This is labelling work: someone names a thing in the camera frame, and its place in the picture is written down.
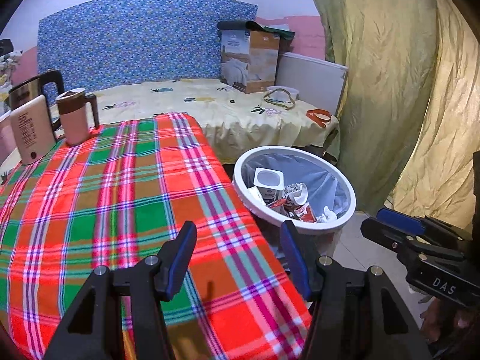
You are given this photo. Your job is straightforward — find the grey bin liner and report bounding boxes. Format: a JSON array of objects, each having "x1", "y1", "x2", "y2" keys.
[{"x1": 241, "y1": 152, "x2": 349, "y2": 219}]

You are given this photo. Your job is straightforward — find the plaid tablecloth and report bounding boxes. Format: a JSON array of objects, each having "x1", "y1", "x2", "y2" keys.
[{"x1": 1, "y1": 113, "x2": 311, "y2": 359}]

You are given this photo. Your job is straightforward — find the bedding package box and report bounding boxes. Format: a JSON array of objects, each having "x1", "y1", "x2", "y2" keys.
[{"x1": 217, "y1": 20, "x2": 295, "y2": 94}]

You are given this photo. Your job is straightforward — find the white crushed cup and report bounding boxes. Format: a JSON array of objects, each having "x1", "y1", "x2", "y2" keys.
[{"x1": 282, "y1": 183, "x2": 308, "y2": 210}]

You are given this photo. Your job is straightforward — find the yellow bed sheet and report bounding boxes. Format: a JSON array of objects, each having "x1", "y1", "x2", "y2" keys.
[{"x1": 95, "y1": 79, "x2": 340, "y2": 164}]

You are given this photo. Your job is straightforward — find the olive strap loop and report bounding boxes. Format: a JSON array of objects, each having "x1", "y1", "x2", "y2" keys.
[{"x1": 262, "y1": 88, "x2": 297, "y2": 112}]

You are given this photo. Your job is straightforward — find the yellow green curtain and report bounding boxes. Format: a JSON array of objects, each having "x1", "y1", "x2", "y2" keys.
[{"x1": 314, "y1": 0, "x2": 479, "y2": 228}]

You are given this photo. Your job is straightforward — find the orange strap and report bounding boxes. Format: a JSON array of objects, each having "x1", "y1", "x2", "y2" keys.
[{"x1": 305, "y1": 108, "x2": 334, "y2": 129}]

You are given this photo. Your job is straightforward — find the white blue yogurt cup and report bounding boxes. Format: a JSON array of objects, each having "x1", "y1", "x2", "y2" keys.
[{"x1": 253, "y1": 167, "x2": 285, "y2": 204}]

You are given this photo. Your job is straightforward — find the red white carton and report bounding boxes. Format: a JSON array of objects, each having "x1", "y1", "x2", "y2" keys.
[{"x1": 268, "y1": 198, "x2": 317, "y2": 223}]

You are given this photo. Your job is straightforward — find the blue floral headboard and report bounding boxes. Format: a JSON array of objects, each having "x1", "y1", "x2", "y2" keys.
[{"x1": 37, "y1": 0, "x2": 258, "y2": 91}]

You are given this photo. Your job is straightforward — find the white tissue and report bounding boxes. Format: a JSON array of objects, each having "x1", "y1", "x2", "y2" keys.
[{"x1": 316, "y1": 205, "x2": 338, "y2": 224}]

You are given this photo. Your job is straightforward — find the cream electric kettle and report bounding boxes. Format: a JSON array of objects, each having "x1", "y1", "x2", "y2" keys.
[{"x1": 8, "y1": 69, "x2": 64, "y2": 166}]

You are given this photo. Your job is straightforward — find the white trash bin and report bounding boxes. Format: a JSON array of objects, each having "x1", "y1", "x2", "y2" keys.
[{"x1": 233, "y1": 145, "x2": 356, "y2": 262}]

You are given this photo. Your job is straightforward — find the white radiator panel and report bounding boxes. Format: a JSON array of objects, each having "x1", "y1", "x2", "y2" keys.
[{"x1": 276, "y1": 52, "x2": 348, "y2": 116}]

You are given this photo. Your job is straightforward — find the pink brown lidded mug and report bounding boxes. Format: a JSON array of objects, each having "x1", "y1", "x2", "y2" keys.
[{"x1": 55, "y1": 88, "x2": 100, "y2": 146}]

